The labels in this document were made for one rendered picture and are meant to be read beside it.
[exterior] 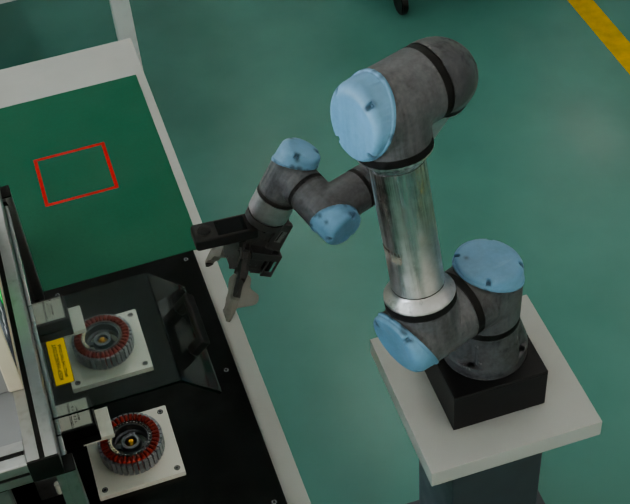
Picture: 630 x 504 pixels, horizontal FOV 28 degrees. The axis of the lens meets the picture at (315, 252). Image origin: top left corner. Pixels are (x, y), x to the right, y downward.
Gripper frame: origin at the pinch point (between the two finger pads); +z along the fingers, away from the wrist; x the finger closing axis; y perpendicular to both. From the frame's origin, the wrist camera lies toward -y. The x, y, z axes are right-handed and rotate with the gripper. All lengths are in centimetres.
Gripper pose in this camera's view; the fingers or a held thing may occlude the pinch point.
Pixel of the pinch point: (212, 293)
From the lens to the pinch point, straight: 233.3
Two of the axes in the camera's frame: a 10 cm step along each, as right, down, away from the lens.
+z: -4.2, 7.3, 5.3
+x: -3.1, -6.7, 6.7
